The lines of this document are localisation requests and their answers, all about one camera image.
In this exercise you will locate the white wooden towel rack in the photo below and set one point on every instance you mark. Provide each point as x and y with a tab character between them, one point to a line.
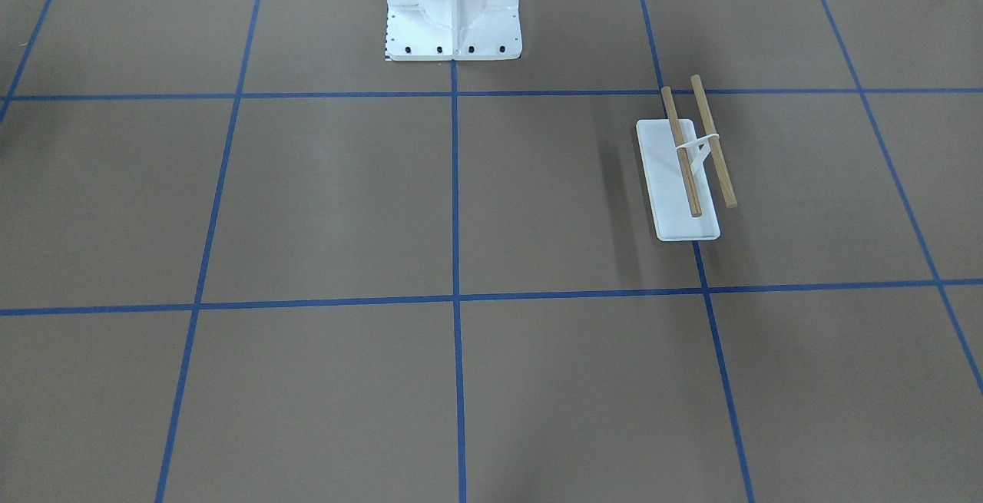
675	153

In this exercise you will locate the brown paper table cover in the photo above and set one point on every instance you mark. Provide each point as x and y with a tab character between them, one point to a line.
246	258

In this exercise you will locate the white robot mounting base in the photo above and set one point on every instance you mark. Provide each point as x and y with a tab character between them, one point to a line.
436	30

